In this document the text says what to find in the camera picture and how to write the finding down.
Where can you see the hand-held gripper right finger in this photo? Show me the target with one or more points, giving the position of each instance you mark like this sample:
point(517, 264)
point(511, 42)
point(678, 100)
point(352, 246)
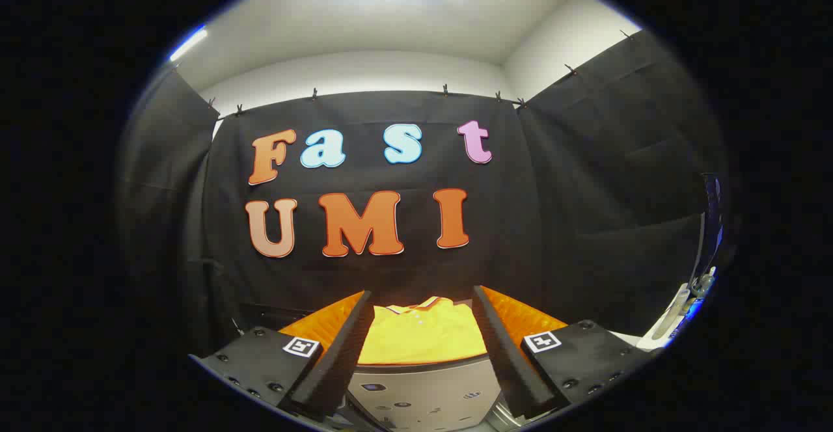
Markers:
point(504, 354)

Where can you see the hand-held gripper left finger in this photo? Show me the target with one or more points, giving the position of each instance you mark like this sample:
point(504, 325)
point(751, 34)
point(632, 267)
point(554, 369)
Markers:
point(341, 360)

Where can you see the yellow polo shirt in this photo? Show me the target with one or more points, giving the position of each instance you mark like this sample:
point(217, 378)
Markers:
point(423, 334)

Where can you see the black backdrop cloth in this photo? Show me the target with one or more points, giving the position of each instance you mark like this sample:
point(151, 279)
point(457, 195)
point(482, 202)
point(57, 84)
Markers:
point(390, 276)

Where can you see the white panel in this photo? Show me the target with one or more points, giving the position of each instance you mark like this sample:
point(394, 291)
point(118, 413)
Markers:
point(670, 318)

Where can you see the narrow ceiling light strip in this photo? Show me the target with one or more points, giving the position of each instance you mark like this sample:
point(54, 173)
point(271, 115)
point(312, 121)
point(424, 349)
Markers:
point(189, 43)

